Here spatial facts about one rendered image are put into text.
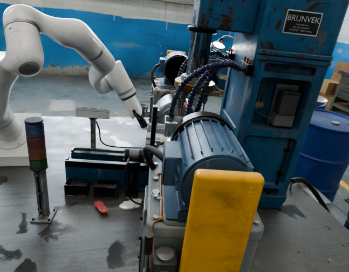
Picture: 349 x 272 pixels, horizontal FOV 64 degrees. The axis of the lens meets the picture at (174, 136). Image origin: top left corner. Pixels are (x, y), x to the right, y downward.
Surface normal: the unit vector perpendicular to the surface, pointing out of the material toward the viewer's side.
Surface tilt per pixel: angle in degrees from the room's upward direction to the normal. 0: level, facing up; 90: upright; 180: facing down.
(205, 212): 90
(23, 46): 49
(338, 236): 0
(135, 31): 90
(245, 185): 90
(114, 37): 90
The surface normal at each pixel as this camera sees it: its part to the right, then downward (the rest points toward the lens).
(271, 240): 0.11, -0.91
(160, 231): 0.06, 0.42
